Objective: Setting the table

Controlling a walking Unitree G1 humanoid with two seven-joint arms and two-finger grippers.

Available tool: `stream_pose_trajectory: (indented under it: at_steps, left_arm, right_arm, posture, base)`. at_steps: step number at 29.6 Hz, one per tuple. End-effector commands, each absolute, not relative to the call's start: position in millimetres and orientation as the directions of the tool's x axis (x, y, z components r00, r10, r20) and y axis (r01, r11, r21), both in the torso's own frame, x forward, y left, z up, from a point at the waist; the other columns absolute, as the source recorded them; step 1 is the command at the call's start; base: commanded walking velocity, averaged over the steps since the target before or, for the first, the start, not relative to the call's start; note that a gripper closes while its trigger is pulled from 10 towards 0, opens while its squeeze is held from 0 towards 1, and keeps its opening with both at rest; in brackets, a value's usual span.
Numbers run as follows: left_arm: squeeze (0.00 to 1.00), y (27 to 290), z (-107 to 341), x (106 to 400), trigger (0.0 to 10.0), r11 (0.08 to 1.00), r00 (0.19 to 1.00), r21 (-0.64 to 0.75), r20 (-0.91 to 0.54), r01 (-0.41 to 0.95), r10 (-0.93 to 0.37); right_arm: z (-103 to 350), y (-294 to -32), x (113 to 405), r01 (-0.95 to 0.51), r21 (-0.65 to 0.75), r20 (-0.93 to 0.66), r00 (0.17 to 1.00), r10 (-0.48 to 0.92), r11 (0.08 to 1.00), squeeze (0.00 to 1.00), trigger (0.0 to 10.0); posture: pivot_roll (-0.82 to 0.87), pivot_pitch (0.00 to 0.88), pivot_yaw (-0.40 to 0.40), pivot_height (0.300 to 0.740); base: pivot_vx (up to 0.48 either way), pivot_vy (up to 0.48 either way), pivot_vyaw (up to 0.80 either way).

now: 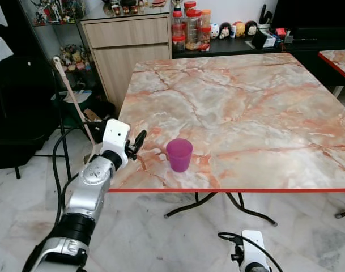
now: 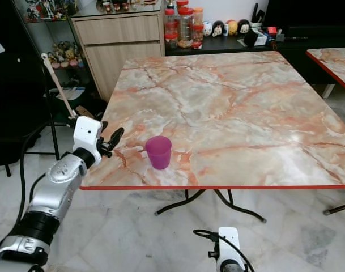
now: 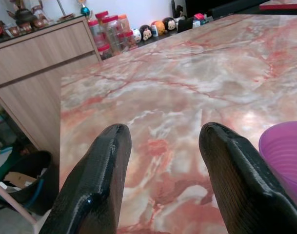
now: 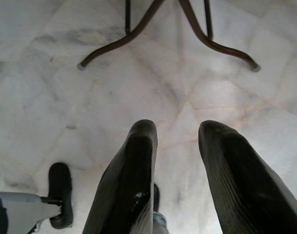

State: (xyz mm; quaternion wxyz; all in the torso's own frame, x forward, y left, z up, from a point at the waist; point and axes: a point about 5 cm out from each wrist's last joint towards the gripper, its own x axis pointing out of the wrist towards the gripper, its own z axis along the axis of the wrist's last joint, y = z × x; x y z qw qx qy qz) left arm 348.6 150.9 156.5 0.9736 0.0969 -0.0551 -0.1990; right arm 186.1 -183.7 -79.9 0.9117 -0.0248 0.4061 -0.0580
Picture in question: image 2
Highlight black hooded doll figure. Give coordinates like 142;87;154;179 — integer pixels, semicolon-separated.
238;19;252;35

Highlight slim clear jar red lid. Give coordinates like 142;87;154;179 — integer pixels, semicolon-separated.
164;8;178;35

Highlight black box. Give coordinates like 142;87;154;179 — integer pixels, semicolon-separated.
244;28;270;48

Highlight glass display shelf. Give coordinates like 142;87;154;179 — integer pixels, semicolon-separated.
12;0;89;105

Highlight black chair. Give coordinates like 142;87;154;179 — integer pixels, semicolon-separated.
0;51;61;177

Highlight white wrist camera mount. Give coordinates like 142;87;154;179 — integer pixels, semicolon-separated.
73;116;103;155
218;227;245;272

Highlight clear jar orange lid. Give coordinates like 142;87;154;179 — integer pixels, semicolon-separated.
193;7;205;27

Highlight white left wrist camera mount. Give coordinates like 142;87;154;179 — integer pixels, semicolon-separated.
73;116;103;155

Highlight black metal table legs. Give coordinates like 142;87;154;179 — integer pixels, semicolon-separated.
154;189;345;223

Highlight plush toys group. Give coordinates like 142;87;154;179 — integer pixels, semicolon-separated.
50;42;86;70

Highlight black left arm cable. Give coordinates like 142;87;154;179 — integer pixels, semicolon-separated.
16;121;78;227

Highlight light wooden drawer cabinet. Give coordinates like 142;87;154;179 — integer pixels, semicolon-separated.
70;11;165;103

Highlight purple plastic cup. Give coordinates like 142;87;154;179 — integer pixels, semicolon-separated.
144;135;173;171

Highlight marble side table red edge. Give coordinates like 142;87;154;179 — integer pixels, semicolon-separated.
306;47;345;100

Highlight large clear jar red lid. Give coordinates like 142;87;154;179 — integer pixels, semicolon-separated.
177;7;195;49

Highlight long wooden back scratcher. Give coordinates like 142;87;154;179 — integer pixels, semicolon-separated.
41;53;83;121

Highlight yellow round doll figure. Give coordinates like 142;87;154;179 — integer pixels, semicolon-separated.
226;19;240;36

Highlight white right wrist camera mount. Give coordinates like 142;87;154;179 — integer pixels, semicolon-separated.
218;227;245;272

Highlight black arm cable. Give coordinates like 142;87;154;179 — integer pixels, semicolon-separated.
193;228;256;272
16;121;78;227

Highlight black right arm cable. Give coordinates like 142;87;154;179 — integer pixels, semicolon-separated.
193;228;256;272

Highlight black television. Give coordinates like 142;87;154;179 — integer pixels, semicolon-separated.
262;0;345;28

